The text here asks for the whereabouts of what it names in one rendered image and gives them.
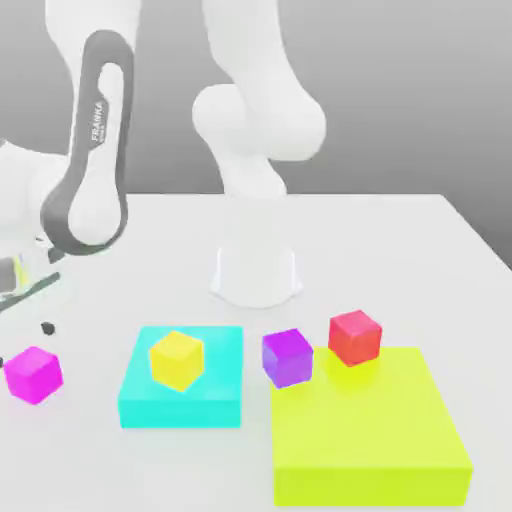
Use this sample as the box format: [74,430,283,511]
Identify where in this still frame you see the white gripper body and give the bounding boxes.
[0,271,66,346]

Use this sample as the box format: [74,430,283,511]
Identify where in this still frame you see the small magenta cube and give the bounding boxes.
[2,345,65,406]

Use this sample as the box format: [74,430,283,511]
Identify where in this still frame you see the small yellow cube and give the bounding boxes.
[148,330,206,393]

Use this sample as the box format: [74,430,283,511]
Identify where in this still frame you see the small purple cube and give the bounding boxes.
[261,327,315,390]

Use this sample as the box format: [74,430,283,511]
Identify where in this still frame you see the small red cube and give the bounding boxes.
[327,308,384,368]

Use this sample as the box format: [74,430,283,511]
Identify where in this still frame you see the large cyan box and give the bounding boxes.
[116,325,244,430]

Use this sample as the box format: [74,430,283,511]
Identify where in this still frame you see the large lime yellow box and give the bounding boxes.
[270,345,475,508]

